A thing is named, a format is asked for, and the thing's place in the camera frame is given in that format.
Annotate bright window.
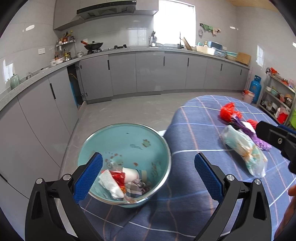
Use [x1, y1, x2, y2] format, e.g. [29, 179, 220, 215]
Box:
[153, 3, 196, 47]

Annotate blue dish box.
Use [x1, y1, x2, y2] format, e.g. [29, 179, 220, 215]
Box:
[207, 41, 228, 57]

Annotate white paper towel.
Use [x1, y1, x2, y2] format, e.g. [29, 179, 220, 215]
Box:
[99, 170, 125, 199]

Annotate knife rack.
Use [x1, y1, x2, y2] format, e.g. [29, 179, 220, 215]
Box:
[149, 31, 158, 47]

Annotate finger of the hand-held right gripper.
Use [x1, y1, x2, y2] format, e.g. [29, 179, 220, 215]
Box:
[255, 120, 296, 174]
[277, 124, 296, 135]

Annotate grey upper cabinets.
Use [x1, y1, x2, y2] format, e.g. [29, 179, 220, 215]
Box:
[53, 0, 160, 30]

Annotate blue plaid tablecloth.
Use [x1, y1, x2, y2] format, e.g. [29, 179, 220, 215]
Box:
[79, 95, 296, 241]

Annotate red plastic bag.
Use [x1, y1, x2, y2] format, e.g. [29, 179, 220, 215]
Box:
[220, 102, 242, 122]

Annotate clear bag with teal print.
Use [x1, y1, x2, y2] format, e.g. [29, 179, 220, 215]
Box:
[219, 125, 269, 178]

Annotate red plastic container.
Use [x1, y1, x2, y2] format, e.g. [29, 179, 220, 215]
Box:
[277, 108, 290, 125]

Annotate person's right hand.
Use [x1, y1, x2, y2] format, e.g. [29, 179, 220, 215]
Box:
[274, 184, 296, 241]

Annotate purple wrapper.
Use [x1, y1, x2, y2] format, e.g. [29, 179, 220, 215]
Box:
[232, 116, 273, 151]

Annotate blue gas cylinder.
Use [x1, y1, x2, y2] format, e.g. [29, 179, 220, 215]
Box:
[251, 75, 262, 104]

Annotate metal storage shelf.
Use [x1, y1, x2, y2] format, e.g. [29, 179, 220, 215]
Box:
[258, 67, 296, 124]

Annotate wooden cutting board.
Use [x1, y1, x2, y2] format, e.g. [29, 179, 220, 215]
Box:
[181, 37, 195, 50]

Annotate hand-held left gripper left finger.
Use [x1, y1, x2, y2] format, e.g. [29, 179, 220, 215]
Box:
[24, 152, 103, 241]

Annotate black wok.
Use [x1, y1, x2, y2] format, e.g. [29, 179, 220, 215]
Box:
[80, 40, 104, 52]

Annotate black range hood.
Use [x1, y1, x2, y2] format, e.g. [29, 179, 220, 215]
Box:
[77, 1, 137, 21]

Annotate hanging cloths on hooks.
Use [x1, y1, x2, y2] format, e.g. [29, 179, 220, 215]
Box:
[200, 23, 221, 36]

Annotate red translucent wrapper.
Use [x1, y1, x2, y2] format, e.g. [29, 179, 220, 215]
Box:
[110, 170, 127, 186]

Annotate cardboard box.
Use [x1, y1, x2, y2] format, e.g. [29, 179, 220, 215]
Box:
[236, 52, 252, 65]

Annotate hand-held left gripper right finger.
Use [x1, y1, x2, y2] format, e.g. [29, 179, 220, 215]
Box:
[194, 152, 271, 241]

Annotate white basin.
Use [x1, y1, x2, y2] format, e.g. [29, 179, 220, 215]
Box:
[196, 46, 215, 55]

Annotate grey plaid cloth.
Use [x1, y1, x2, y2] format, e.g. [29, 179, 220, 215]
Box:
[126, 178, 151, 198]

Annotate gas stove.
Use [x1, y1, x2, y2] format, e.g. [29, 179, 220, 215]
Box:
[87, 44, 131, 54]

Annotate metal spice rack with bottles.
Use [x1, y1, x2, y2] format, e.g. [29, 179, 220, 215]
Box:
[54, 30, 77, 61]

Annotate pink bucket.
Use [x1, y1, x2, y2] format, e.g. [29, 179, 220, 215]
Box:
[242, 90, 255, 105]

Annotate teal jar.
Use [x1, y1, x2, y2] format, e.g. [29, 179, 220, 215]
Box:
[10, 74, 21, 90]

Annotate teal printed bin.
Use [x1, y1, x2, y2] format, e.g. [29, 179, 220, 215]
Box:
[77, 123, 171, 208]

